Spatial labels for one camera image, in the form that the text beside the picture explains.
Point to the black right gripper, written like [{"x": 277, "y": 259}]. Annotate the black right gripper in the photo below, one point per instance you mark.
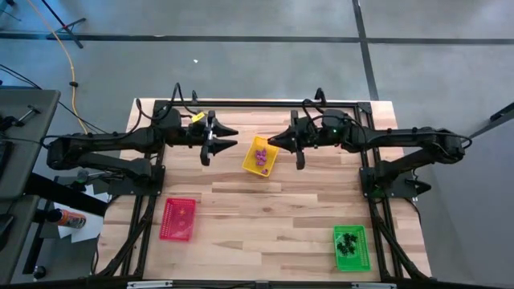
[{"x": 307, "y": 134}]

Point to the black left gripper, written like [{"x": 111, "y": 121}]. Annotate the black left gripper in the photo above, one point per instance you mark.
[{"x": 197, "y": 134}]

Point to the yellow plastic basket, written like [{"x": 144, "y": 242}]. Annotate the yellow plastic basket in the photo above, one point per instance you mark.
[{"x": 251, "y": 164}]

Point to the orange toy spider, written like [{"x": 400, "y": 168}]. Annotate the orange toy spider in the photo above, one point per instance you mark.
[{"x": 183, "y": 210}]

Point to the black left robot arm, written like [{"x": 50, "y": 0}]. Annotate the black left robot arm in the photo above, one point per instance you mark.
[{"x": 100, "y": 140}]

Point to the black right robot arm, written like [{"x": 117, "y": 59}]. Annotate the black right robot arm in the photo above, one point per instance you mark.
[{"x": 401, "y": 138}]

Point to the yellow label tag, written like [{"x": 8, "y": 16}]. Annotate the yellow label tag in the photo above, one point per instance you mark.
[{"x": 197, "y": 117}]

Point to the red plastic basket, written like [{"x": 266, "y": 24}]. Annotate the red plastic basket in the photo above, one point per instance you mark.
[{"x": 178, "y": 225}]

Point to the green plastic basket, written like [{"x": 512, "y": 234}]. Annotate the green plastic basket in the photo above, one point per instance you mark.
[{"x": 359, "y": 261}]

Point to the black front crossbar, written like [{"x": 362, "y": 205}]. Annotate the black front crossbar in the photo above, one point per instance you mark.
[{"x": 221, "y": 286}]

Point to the white paper sheets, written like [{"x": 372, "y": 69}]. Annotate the white paper sheets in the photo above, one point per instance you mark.
[{"x": 90, "y": 229}]

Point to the orange black spray can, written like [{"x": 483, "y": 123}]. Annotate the orange black spray can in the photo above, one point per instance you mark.
[{"x": 72, "y": 219}]

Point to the black table leg beam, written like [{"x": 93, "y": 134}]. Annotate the black table leg beam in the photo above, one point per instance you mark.
[{"x": 60, "y": 192}]

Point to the black tripod legs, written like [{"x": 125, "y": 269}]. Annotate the black tripod legs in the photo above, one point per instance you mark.
[{"x": 66, "y": 28}]

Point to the grey side table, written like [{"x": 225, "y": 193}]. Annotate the grey side table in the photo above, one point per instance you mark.
[{"x": 32, "y": 160}]

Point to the grey cabinet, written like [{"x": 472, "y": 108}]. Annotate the grey cabinet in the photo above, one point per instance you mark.
[{"x": 474, "y": 208}]

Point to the black round cap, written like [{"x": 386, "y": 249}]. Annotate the black round cap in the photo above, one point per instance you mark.
[{"x": 39, "y": 273}]

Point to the black aluminium table frame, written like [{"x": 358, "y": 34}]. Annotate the black aluminium table frame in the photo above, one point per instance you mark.
[{"x": 261, "y": 104}]

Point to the black frame bracket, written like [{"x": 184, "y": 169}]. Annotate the black frame bracket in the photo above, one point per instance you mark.
[
  {"x": 320, "y": 96},
  {"x": 194, "y": 96}
]

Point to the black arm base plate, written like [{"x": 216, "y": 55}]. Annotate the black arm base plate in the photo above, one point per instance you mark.
[
  {"x": 401, "y": 190},
  {"x": 136, "y": 189}
]

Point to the silver metal bracket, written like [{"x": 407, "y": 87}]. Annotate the silver metal bracket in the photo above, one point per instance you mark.
[
  {"x": 373, "y": 286},
  {"x": 148, "y": 284}
]

